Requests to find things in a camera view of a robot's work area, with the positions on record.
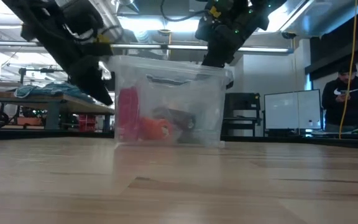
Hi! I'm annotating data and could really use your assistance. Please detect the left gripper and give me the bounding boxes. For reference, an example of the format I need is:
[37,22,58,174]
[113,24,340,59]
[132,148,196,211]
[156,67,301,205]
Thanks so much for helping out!
[59,0,115,106]

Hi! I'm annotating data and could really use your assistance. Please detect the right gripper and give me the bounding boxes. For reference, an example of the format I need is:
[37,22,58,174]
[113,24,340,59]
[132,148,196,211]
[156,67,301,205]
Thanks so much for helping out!
[194,0,270,68]

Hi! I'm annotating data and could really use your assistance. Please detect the clear plastic storage box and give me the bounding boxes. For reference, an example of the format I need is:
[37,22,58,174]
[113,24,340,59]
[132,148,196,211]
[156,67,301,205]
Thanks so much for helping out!
[108,55,235,149]

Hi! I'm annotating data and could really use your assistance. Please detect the red bandage roll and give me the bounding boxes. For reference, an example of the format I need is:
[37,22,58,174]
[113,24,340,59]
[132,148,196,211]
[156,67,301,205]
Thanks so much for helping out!
[117,86,141,141]

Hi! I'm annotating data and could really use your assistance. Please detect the orange bandage roll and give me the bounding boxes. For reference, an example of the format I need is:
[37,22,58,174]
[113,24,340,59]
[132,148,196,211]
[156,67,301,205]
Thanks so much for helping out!
[139,116,174,141]

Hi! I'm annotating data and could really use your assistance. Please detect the long ceiling light bar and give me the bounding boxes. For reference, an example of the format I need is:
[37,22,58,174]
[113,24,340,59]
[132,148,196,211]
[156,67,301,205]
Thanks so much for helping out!
[0,39,295,54]

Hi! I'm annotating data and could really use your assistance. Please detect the red storage bins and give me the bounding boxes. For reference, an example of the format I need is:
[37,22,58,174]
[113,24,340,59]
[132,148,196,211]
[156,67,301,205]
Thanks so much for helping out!
[76,114,96,133]

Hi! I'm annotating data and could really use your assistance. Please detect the teal cloth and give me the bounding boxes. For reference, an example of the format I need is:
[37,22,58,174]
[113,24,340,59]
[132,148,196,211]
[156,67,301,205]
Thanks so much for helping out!
[13,82,96,104]

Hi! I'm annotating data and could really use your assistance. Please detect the wooden workbench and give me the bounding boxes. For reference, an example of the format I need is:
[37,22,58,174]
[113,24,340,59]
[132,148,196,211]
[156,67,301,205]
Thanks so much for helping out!
[0,91,116,133]

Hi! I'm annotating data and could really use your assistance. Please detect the black cabinet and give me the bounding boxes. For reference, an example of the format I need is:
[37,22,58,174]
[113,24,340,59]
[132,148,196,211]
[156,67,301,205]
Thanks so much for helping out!
[221,92,262,137]

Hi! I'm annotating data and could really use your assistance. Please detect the whiteboard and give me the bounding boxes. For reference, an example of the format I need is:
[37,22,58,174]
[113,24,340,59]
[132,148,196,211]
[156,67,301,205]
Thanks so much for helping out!
[263,89,323,131]

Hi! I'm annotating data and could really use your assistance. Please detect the person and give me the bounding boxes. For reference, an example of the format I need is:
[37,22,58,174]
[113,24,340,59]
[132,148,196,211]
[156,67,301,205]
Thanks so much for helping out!
[321,63,358,134]

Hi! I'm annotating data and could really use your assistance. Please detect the black cable yellow tag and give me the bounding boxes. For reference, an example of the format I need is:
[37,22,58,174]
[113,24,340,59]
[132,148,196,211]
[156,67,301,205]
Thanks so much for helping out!
[62,21,126,44]
[159,0,222,23]

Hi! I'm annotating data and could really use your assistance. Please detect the black camera gantry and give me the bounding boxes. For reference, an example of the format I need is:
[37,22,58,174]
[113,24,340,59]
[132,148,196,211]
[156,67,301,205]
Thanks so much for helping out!
[18,67,73,84]

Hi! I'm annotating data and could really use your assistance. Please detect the smooth silver air duct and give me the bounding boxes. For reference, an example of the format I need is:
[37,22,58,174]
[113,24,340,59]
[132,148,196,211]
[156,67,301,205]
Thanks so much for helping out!
[280,0,358,40]

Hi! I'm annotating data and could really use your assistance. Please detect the thick yellow cable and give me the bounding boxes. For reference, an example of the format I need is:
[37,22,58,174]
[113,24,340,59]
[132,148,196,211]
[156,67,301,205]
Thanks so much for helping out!
[338,0,358,140]

